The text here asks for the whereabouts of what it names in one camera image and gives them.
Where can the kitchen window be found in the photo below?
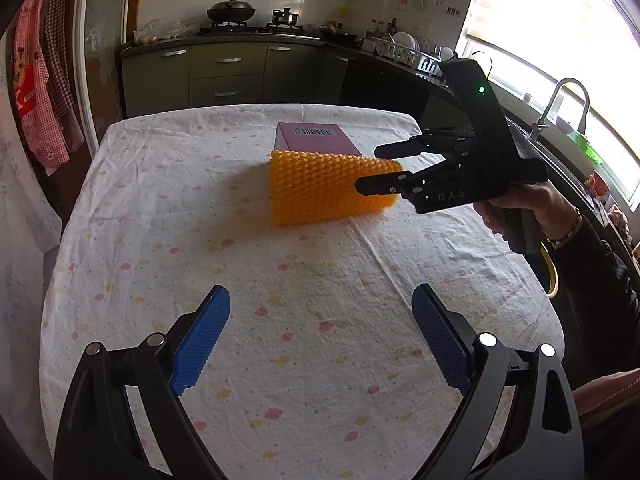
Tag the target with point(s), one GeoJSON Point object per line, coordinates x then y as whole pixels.
{"type": "Point", "coordinates": [550, 20]}

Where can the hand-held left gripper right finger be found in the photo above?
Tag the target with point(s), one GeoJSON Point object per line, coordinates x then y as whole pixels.
{"type": "Point", "coordinates": [442, 340]}

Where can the white dish rack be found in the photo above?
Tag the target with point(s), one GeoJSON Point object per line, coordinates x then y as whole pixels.
{"type": "Point", "coordinates": [400, 52]}

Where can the red printed apron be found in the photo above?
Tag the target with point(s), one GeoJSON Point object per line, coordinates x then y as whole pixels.
{"type": "Point", "coordinates": [35, 85]}

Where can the pink box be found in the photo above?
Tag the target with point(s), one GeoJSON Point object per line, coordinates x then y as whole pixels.
{"type": "Point", "coordinates": [310, 142]}

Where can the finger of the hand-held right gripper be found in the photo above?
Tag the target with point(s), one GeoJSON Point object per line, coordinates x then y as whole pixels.
{"type": "Point", "coordinates": [380, 184]}
{"type": "Point", "coordinates": [400, 149]}

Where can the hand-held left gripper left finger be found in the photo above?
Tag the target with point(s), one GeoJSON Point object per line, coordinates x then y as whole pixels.
{"type": "Point", "coordinates": [200, 340]}

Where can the person's right forearm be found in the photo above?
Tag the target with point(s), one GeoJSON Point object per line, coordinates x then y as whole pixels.
{"type": "Point", "coordinates": [605, 260]}

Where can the white mug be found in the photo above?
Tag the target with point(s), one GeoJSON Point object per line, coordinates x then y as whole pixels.
{"type": "Point", "coordinates": [366, 45]}

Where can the metal kitchen faucet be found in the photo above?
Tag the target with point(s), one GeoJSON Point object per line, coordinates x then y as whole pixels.
{"type": "Point", "coordinates": [571, 81]}

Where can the person's pink clothing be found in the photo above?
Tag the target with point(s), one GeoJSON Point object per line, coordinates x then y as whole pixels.
{"type": "Point", "coordinates": [610, 395]}

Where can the black wok with lid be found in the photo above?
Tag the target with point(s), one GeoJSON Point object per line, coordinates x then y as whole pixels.
{"type": "Point", "coordinates": [232, 10]}

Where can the clear plastic bag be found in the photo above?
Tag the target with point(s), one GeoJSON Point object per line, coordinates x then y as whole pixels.
{"type": "Point", "coordinates": [160, 30]}

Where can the red checkered apron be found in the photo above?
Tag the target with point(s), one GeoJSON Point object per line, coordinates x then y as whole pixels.
{"type": "Point", "coordinates": [65, 85]}

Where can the white floral tablecloth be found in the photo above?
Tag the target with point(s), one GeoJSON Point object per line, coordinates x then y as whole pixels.
{"type": "Point", "coordinates": [300, 285]}

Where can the frosted glass door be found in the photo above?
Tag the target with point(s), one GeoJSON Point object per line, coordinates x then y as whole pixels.
{"type": "Point", "coordinates": [105, 35]}

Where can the person's right hand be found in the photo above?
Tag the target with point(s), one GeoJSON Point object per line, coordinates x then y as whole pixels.
{"type": "Point", "coordinates": [550, 205]}

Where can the gas stove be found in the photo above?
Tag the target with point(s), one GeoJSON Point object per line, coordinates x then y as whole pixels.
{"type": "Point", "coordinates": [250, 30]}

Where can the black frying pan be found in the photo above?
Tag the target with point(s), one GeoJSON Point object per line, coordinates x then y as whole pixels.
{"type": "Point", "coordinates": [340, 36]}

